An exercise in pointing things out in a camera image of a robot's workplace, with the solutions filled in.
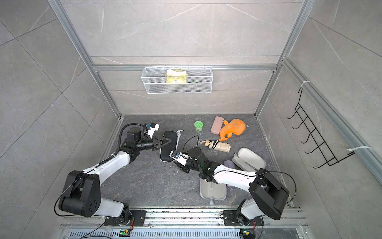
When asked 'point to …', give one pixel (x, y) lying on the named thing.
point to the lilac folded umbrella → (231, 164)
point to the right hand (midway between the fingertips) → (178, 156)
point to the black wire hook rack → (321, 146)
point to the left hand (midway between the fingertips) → (171, 140)
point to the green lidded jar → (198, 125)
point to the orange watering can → (236, 126)
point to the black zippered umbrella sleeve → (165, 151)
